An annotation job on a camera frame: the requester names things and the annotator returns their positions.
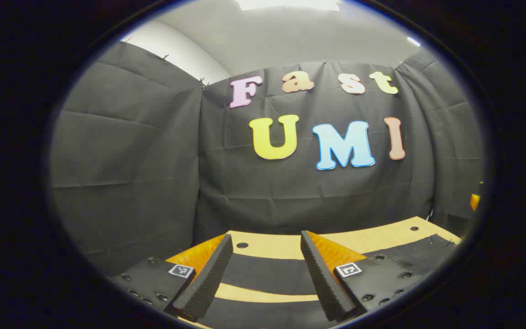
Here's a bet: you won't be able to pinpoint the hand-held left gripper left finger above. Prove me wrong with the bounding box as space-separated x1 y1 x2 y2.
108 233 235 323

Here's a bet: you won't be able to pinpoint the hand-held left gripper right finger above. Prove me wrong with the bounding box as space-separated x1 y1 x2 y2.
300 230 428 323

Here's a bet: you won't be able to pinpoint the ceiling light panel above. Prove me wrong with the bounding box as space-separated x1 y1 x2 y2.
236 0 341 11

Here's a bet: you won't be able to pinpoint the dark grey jeans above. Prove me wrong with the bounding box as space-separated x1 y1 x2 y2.
190 234 462 329

